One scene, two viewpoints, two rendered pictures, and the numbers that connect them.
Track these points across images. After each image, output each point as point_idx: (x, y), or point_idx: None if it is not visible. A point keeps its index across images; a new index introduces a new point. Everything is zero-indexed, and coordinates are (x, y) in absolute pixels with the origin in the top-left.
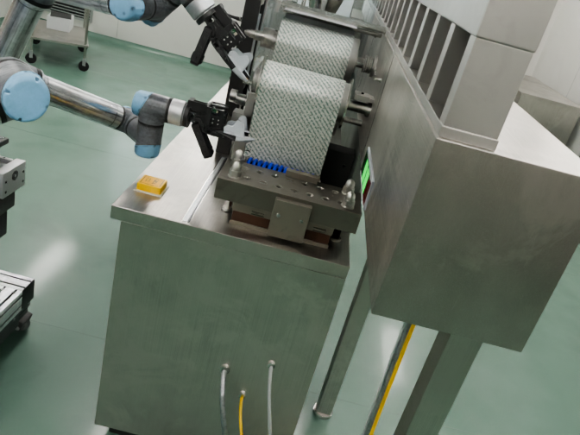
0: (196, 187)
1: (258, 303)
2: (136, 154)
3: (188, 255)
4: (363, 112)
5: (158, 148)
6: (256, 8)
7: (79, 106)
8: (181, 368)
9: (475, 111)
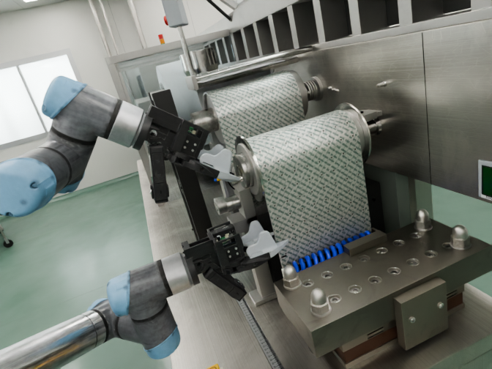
0: (248, 338)
1: None
2: (155, 359)
3: None
4: (374, 131)
5: (176, 330)
6: (170, 99)
7: (38, 368)
8: None
9: None
